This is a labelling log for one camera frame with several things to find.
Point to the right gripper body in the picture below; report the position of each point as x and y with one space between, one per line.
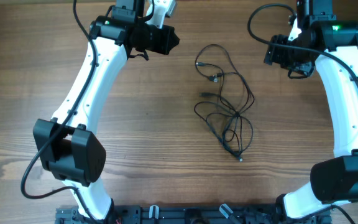
270 50

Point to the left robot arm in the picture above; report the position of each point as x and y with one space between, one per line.
66 144

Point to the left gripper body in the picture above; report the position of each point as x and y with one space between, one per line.
154 38

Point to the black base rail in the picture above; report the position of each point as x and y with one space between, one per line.
248 214

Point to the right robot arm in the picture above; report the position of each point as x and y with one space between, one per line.
319 42

